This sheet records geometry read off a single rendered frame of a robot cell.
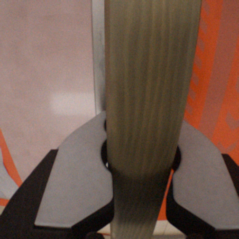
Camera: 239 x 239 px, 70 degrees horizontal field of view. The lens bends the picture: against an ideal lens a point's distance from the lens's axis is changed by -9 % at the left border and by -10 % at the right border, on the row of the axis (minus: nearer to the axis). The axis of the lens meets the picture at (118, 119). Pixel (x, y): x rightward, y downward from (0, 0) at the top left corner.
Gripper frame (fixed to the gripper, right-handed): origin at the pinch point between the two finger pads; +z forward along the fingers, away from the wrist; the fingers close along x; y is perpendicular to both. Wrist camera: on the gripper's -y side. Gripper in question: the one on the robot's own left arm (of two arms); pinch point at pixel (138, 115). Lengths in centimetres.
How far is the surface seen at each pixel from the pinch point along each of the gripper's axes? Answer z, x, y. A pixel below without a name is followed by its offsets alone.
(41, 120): 4.8, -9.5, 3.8
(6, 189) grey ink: 3.9, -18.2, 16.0
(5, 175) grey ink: 4.2, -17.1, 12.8
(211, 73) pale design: 5.0, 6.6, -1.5
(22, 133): 4.7, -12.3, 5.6
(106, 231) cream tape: 4.1, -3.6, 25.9
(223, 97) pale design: 4.9, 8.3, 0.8
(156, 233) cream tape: 4.1, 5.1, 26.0
